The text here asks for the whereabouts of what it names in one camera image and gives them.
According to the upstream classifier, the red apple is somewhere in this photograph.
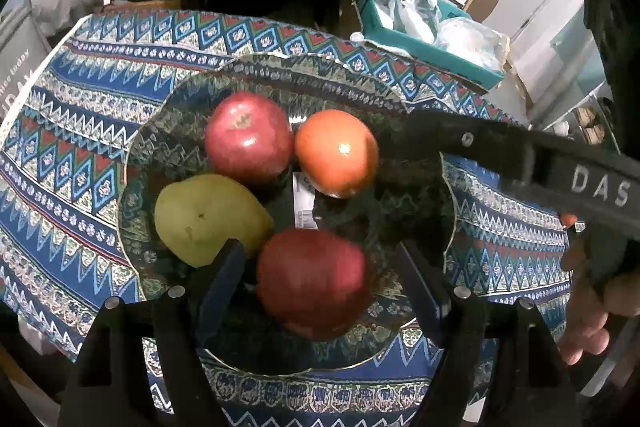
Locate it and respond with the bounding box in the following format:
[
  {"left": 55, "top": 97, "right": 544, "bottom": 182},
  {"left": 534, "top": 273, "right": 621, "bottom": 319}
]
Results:
[
  {"left": 256, "top": 228, "right": 373, "bottom": 342},
  {"left": 204, "top": 91, "right": 295, "bottom": 185}
]

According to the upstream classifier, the green-yellow pear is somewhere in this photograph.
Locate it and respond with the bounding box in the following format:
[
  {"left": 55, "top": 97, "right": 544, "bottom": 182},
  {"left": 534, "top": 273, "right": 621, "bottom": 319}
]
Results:
[{"left": 154, "top": 174, "right": 275, "bottom": 268}]

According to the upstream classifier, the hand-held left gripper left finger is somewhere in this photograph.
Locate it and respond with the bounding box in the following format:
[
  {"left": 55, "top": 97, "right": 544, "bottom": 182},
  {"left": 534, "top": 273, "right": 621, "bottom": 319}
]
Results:
[{"left": 57, "top": 238, "right": 248, "bottom": 427}]

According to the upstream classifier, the dark glass plate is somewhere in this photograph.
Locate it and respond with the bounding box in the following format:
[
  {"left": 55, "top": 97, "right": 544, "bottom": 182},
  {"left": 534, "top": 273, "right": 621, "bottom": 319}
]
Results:
[{"left": 117, "top": 53, "right": 458, "bottom": 375}]

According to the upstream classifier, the blue patterned tablecloth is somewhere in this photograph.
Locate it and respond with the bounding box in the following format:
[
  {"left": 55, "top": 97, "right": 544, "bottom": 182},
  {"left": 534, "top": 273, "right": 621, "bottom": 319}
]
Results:
[{"left": 0, "top": 9, "right": 576, "bottom": 427}]

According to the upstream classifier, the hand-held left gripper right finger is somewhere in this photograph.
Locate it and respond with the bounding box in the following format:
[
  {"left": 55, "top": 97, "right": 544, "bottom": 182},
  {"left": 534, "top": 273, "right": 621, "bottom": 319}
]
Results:
[{"left": 392, "top": 239, "right": 583, "bottom": 427}]

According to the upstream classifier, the person's right hand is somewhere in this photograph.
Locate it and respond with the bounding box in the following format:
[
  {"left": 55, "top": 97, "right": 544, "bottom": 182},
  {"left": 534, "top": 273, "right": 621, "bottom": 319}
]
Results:
[{"left": 557, "top": 227, "right": 640, "bottom": 367}]

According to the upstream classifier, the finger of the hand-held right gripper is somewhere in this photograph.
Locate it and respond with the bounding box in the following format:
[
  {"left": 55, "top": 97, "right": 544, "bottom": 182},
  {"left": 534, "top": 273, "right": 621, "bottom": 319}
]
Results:
[{"left": 395, "top": 108, "right": 538, "bottom": 190}]

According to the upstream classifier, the grey tote bag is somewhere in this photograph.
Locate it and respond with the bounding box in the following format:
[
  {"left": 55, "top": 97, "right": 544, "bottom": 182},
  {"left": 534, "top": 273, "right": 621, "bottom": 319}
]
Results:
[{"left": 0, "top": 12, "right": 56, "bottom": 122}]

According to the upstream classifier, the orange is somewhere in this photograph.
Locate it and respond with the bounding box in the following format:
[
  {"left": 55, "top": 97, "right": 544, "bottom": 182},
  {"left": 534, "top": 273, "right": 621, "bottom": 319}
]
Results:
[{"left": 294, "top": 109, "right": 380, "bottom": 199}]

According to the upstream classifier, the teal box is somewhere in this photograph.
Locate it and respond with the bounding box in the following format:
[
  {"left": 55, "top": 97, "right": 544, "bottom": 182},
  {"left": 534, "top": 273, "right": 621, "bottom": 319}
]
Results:
[{"left": 352, "top": 0, "right": 506, "bottom": 90}]

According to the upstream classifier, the clear plastic bag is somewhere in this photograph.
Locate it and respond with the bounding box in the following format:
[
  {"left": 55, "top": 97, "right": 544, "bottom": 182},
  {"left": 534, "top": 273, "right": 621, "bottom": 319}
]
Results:
[{"left": 435, "top": 17, "right": 508, "bottom": 72}]

